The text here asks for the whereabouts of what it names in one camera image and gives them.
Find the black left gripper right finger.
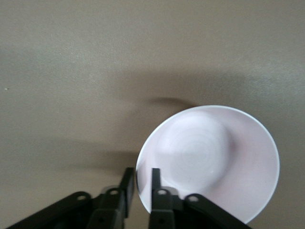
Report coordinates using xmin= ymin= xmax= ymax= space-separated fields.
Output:
xmin=149 ymin=168 xmax=253 ymax=229

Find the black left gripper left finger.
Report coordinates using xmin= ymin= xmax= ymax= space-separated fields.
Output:
xmin=4 ymin=167 xmax=134 ymax=229

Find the white round bowl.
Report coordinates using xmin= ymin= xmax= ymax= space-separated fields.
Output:
xmin=135 ymin=104 xmax=280 ymax=224

